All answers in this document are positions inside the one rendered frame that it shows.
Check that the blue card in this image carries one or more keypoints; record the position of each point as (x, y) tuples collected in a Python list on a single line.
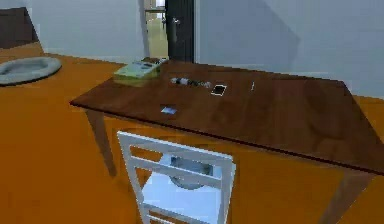
[(168, 110)]

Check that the grey and black remote control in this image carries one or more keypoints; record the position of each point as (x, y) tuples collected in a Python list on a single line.
[(190, 82)]

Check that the black phone with white rim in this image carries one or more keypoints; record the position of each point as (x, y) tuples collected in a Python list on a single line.
[(218, 89)]

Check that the white slatted chair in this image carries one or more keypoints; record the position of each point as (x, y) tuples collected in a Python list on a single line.
[(180, 156)]

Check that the grey round bowl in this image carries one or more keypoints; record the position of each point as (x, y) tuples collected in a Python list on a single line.
[(190, 170)]

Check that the white pen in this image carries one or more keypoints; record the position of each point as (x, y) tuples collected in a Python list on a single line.
[(252, 86)]

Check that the green box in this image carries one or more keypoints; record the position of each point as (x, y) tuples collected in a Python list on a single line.
[(137, 71)]

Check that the brown wooden table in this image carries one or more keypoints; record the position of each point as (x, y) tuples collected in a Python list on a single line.
[(266, 113)]

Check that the black room door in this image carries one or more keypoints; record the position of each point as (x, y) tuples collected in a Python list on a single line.
[(181, 33)]

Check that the dark brown cabinet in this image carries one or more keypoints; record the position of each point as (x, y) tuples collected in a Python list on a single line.
[(15, 28)]

